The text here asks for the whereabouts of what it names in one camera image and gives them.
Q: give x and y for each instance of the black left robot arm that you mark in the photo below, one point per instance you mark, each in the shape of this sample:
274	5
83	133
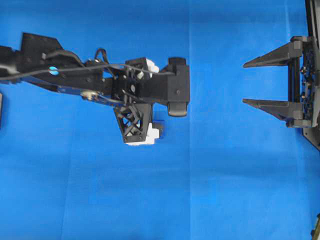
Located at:
43	62

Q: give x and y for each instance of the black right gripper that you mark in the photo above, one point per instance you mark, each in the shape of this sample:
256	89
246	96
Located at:
301	56

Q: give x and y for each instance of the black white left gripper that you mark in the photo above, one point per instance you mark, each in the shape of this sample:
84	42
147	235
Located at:
134	114

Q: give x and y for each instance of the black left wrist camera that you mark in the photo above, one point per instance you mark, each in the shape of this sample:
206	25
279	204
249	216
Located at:
170	87

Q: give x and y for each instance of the blue table cloth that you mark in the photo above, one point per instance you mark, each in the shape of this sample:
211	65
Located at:
226	171

